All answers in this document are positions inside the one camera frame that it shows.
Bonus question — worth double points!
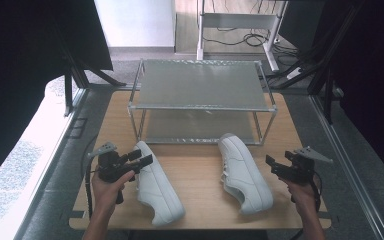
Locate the black floor cables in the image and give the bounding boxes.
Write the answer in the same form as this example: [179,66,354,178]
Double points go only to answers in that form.
[202,27,270,48]

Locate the hand-held gripper black cable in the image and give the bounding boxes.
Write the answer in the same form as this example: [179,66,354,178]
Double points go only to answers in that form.
[308,169,324,214]
[84,159,101,220]

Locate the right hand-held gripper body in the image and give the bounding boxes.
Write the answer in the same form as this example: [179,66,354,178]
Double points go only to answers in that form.
[279,146,334,185]

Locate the person's right hand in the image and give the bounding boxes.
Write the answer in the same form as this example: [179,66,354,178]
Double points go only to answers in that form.
[279,178,319,215]

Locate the left hand-held gripper black cable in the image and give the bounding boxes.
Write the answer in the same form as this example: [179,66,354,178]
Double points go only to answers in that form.
[84,159,101,220]

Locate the white sneaker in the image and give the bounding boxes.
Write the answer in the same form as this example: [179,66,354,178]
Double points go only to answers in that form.
[217,132,275,216]
[132,140,186,228]

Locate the person's left hand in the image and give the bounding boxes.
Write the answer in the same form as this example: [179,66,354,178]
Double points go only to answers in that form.
[90,169,137,215]

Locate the right hand-held gripper black cable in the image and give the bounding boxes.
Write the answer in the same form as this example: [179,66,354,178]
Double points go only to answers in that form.
[308,169,324,214]

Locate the aluminium floor rail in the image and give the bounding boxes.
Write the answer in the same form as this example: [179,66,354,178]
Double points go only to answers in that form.
[13,87,90,240]
[309,94,384,240]

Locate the metal two-tier shoe rack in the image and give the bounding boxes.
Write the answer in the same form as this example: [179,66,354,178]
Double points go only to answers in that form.
[127,58,279,147]

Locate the dark floor outlet cover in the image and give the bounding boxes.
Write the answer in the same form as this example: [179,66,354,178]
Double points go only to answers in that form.
[67,116,89,140]

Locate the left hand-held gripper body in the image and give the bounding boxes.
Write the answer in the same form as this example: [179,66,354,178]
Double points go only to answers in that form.
[88,141,141,205]

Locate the white desk frame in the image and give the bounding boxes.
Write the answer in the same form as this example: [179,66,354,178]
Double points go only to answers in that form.
[195,0,289,73]

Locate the thin black cable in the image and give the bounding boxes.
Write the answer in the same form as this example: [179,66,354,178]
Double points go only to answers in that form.
[79,133,100,182]

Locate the black metal stand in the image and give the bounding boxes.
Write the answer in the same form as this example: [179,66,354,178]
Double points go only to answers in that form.
[54,28,128,118]
[269,0,368,125]

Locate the dark curtain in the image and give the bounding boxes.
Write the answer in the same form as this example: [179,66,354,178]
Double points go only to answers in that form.
[0,0,115,195]
[313,0,384,190]

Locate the white power strip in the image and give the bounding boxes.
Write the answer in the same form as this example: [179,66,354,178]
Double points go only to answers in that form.
[285,66,304,81]

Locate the black board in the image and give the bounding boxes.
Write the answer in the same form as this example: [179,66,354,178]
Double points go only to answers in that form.
[277,0,325,52]

